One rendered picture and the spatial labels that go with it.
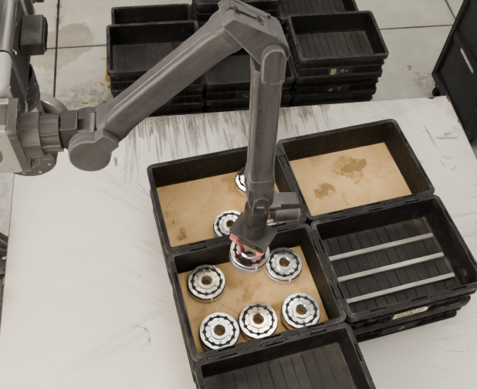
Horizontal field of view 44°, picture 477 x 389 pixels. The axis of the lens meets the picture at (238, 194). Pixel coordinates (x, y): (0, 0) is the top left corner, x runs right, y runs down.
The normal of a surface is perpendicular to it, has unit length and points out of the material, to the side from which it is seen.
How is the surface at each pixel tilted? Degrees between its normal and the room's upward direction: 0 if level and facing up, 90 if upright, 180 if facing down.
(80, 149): 82
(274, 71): 82
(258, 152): 82
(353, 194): 0
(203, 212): 0
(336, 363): 0
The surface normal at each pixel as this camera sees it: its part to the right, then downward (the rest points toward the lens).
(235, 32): 0.14, 0.74
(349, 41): 0.04, -0.56
